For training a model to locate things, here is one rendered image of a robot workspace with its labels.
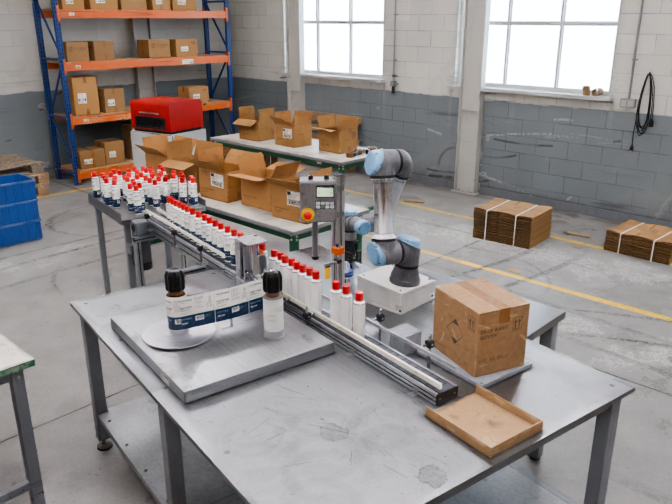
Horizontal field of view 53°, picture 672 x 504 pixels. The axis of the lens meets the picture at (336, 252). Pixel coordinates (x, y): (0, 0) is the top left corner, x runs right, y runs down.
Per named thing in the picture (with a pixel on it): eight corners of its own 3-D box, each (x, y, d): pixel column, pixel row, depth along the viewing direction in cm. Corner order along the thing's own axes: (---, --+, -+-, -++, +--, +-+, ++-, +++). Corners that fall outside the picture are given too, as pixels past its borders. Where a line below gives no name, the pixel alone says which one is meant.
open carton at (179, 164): (157, 189, 570) (153, 146, 557) (198, 180, 602) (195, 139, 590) (187, 196, 547) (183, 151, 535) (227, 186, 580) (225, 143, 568)
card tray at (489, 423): (425, 415, 236) (425, 406, 235) (475, 392, 251) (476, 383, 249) (490, 458, 213) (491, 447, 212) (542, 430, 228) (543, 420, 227)
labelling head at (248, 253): (235, 287, 335) (233, 238, 327) (258, 281, 342) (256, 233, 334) (249, 296, 324) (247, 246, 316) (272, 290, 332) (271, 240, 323)
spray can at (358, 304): (350, 336, 284) (350, 291, 278) (359, 333, 287) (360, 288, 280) (357, 340, 280) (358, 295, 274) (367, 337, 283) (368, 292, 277)
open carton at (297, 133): (266, 145, 769) (265, 112, 756) (294, 140, 796) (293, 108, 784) (288, 149, 743) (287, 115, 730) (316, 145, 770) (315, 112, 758)
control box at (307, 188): (300, 216, 311) (299, 176, 304) (337, 216, 311) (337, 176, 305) (300, 223, 301) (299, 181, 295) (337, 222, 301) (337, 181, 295)
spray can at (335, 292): (327, 324, 296) (327, 280, 289) (337, 321, 299) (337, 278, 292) (334, 328, 292) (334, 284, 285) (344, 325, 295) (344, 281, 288)
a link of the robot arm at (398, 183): (413, 143, 318) (383, 221, 349) (394, 143, 313) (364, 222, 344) (425, 157, 311) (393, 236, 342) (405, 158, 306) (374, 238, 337)
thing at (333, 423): (70, 306, 332) (69, 302, 331) (319, 248, 415) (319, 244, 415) (307, 574, 172) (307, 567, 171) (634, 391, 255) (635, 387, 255)
